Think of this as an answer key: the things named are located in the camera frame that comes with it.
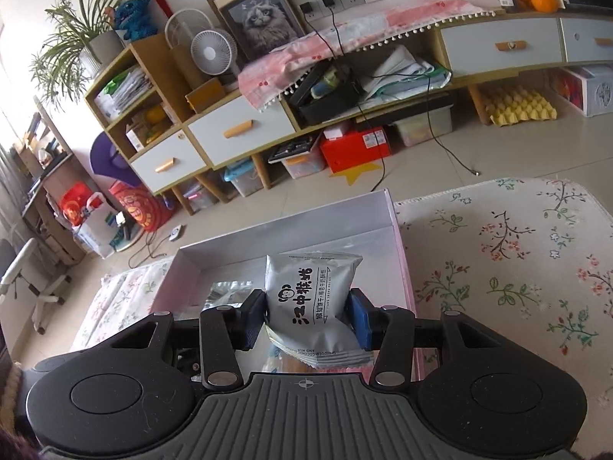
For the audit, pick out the purple cloth item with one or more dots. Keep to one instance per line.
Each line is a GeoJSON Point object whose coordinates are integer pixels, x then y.
{"type": "Point", "coordinates": [110, 158]}

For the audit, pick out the small white desk fan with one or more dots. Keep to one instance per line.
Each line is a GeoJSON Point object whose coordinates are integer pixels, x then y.
{"type": "Point", "coordinates": [214, 51]}

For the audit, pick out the pile of papers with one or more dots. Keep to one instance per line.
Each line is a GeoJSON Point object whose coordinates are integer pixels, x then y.
{"type": "Point", "coordinates": [407, 76]}

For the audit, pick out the red shopping bag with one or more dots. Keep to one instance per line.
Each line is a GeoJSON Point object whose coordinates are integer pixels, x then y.
{"type": "Point", "coordinates": [76, 203]}

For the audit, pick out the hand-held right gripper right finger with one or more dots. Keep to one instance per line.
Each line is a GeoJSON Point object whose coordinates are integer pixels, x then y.
{"type": "Point", "coordinates": [364, 321]}

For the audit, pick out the clear bin blue lid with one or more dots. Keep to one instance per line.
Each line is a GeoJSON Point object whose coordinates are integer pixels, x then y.
{"type": "Point", "coordinates": [244, 179]}

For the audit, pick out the white patterned box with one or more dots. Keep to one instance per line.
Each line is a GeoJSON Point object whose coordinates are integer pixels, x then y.
{"type": "Point", "coordinates": [589, 91]}

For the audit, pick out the blue plush toy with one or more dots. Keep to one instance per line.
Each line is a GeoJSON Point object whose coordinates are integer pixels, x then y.
{"type": "Point", "coordinates": [136, 19]}

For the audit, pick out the stack of documents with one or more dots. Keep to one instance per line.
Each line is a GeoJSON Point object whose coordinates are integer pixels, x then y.
{"type": "Point", "coordinates": [124, 91]}

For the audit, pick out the large clear storage bin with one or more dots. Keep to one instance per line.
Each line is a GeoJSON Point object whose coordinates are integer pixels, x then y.
{"type": "Point", "coordinates": [424, 127]}

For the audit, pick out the potted green plant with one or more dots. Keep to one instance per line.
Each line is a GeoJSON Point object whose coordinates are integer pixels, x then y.
{"type": "Point", "coordinates": [76, 33]}

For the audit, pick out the silver grey snack packet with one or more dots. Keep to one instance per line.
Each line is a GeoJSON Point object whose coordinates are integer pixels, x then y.
{"type": "Point", "coordinates": [306, 297]}

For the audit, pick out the pink pompom cloth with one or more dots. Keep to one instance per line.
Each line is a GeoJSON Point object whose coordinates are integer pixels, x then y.
{"type": "Point", "coordinates": [383, 24]}

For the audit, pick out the red round gift bag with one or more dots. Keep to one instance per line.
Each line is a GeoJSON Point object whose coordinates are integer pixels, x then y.
{"type": "Point", "coordinates": [141, 208]}

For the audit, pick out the black open case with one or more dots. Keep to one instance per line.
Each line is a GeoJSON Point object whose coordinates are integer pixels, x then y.
{"type": "Point", "coordinates": [330, 100]}

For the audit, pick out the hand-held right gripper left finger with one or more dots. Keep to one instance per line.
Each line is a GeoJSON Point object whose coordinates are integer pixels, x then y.
{"type": "Point", "coordinates": [251, 321]}

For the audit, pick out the floral tablecloth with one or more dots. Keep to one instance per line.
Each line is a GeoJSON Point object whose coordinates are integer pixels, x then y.
{"type": "Point", "coordinates": [503, 273]}

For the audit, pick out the small white carton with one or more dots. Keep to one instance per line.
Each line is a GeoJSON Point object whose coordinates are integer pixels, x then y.
{"type": "Point", "coordinates": [135, 139]}

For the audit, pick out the white office chair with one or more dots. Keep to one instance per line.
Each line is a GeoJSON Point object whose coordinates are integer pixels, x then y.
{"type": "Point", "coordinates": [28, 278]}

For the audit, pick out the pink cardboard box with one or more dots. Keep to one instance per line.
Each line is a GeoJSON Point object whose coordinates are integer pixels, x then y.
{"type": "Point", "coordinates": [306, 230]}

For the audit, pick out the yellow egg tray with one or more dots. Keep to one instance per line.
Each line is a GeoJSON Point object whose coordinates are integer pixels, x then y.
{"type": "Point", "coordinates": [519, 105]}

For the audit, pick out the white paper bag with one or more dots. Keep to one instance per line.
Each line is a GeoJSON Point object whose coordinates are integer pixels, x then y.
{"type": "Point", "coordinates": [98, 230]}

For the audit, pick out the red shoe box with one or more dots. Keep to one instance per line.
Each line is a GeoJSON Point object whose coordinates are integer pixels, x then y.
{"type": "Point", "coordinates": [357, 151]}

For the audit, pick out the wooden side rack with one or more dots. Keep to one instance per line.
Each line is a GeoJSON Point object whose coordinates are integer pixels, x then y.
{"type": "Point", "coordinates": [52, 187]}

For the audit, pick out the long wooden cabinet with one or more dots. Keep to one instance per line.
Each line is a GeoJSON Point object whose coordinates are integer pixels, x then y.
{"type": "Point", "coordinates": [479, 79]}

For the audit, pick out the wooden shelf cabinet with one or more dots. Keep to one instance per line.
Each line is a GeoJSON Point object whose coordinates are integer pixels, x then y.
{"type": "Point", "coordinates": [163, 72]}

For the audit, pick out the silver foil packet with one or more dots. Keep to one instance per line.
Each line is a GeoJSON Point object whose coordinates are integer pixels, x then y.
{"type": "Point", "coordinates": [230, 294]}

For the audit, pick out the brown cardboard box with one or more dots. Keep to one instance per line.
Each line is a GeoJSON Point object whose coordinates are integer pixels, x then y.
{"type": "Point", "coordinates": [206, 96]}

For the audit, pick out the framed cat picture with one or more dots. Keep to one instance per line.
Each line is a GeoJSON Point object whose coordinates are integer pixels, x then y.
{"type": "Point", "coordinates": [263, 21]}

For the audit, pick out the yellow star sticker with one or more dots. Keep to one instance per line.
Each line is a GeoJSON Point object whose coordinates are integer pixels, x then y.
{"type": "Point", "coordinates": [359, 175]}

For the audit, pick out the large white desk fan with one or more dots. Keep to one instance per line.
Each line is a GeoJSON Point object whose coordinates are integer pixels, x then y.
{"type": "Point", "coordinates": [184, 24]}

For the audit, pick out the black keyboard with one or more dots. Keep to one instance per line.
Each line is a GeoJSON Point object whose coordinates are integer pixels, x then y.
{"type": "Point", "coordinates": [294, 149]}

